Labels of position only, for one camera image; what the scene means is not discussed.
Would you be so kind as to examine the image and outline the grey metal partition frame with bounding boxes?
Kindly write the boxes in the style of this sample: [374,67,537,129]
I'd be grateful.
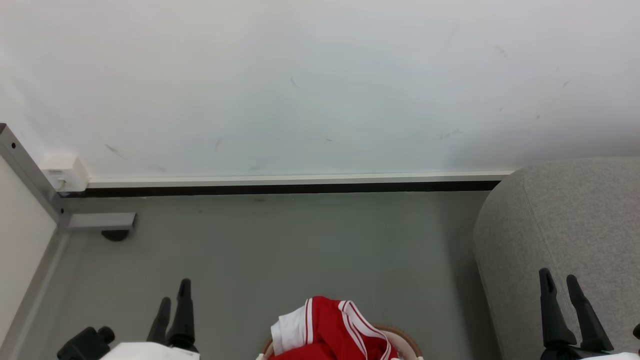
[0,122,137,360]

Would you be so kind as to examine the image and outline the beige partition panel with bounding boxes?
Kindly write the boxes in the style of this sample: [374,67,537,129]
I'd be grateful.
[0,156,59,346]

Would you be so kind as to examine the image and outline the white laundry basket brown rim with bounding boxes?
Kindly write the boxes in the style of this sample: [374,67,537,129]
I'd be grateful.
[258,323,425,360]

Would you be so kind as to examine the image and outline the grey fabric sofa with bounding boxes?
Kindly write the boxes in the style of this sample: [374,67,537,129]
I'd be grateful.
[472,157,640,360]

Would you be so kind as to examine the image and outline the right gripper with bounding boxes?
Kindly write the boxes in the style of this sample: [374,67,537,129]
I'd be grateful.
[538,268,640,360]

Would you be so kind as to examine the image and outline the white wall socket box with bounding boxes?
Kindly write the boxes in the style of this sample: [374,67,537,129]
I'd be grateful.
[39,153,90,194]

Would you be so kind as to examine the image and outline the red white-striped garment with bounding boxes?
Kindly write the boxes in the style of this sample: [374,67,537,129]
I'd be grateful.
[269,296,401,360]

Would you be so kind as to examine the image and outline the white and black baseboard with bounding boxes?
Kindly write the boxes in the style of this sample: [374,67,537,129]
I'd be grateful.
[80,171,517,198]

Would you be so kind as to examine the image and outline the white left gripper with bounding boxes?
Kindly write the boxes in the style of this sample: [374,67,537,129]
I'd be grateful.
[99,278,201,360]

